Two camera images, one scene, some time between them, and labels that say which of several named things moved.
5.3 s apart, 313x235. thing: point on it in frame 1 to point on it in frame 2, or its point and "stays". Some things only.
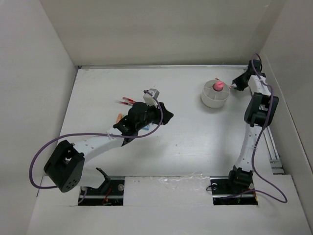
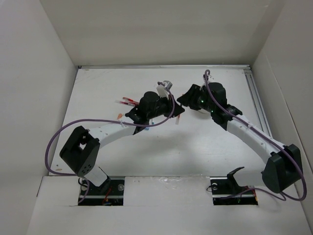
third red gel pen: x=124 y=98 stays
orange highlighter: x=119 y=117 stays
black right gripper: x=240 y=86 to x=189 y=98
